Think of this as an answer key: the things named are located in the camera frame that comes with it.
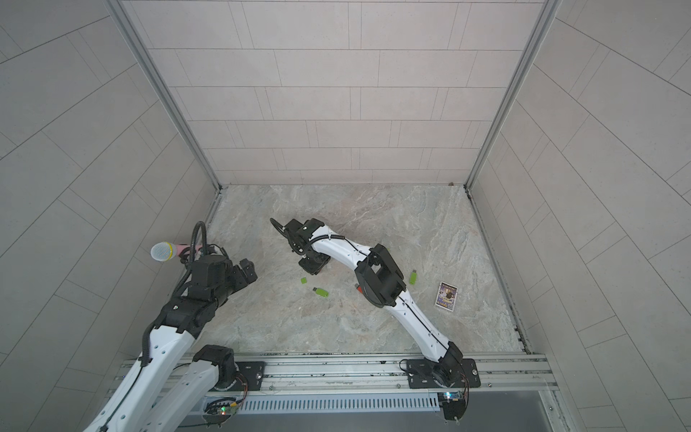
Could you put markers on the circuit board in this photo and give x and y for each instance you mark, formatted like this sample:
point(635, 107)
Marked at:
point(219, 411)
point(453, 405)

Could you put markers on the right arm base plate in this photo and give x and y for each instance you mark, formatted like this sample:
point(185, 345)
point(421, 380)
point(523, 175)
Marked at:
point(419, 372)

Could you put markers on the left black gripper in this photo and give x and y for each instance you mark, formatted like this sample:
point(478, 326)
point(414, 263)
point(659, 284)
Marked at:
point(243, 279)

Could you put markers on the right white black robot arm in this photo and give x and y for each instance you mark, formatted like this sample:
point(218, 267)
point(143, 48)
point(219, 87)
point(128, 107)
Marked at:
point(381, 282)

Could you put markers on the playing card box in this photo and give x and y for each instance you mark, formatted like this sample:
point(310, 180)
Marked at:
point(446, 296)

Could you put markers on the green usb drive lower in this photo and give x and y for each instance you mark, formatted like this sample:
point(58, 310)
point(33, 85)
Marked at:
point(321, 292)

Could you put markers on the left circuit board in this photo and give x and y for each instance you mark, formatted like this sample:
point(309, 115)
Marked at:
point(219, 411)

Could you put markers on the right circuit board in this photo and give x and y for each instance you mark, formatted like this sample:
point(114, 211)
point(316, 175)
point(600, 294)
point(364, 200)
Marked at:
point(453, 405)

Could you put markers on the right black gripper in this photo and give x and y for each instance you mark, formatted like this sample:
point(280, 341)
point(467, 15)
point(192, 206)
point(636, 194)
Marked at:
point(311, 266)

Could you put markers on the aluminium rail frame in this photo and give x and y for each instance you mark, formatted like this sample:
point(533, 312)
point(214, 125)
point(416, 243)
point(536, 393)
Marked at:
point(287, 374)

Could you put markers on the white ventilation grille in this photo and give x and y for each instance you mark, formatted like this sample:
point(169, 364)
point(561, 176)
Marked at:
point(340, 403)

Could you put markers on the pink yellow toy microphone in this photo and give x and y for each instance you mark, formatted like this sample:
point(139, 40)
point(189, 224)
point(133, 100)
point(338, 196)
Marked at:
point(165, 251)

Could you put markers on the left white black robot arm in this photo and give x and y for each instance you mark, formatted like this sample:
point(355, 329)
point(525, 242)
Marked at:
point(138, 404)

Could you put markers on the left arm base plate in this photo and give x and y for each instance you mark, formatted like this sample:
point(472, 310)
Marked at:
point(251, 373)

